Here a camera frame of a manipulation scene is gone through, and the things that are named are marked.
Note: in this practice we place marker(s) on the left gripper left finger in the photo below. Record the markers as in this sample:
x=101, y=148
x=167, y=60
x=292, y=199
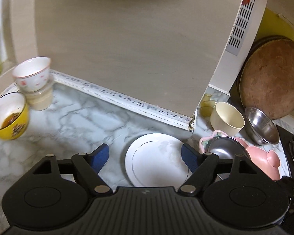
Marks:
x=87, y=168

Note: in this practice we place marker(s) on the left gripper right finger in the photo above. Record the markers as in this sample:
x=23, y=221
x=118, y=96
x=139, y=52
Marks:
x=203, y=169

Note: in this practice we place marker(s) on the small stainless steel bowl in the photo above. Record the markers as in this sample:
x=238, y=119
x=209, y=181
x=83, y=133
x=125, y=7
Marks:
x=227, y=148

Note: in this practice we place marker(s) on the white round plate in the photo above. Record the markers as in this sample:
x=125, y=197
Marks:
x=154, y=160

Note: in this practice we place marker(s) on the pink bear shaped plate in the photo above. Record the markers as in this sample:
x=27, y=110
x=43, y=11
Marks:
x=268, y=162

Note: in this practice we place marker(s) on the yellow translucent plastic holder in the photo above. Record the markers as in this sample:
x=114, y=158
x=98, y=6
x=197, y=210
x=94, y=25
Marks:
x=207, y=105

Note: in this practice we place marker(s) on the large stainless steel bowl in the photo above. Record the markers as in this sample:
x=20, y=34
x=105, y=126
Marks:
x=260, y=128

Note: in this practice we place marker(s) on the clear plastic cup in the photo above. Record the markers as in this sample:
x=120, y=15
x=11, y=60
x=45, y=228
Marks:
x=42, y=98

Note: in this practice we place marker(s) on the yellow ceramic bowl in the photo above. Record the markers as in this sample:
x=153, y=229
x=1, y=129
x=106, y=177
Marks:
x=14, y=115

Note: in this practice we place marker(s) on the black gas stove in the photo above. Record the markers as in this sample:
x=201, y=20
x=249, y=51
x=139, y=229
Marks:
x=287, y=141

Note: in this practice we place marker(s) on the white red patterned bowl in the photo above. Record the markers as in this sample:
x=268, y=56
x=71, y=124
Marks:
x=32, y=75

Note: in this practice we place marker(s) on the round wooden cutting board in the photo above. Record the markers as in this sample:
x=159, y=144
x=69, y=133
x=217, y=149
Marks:
x=266, y=80

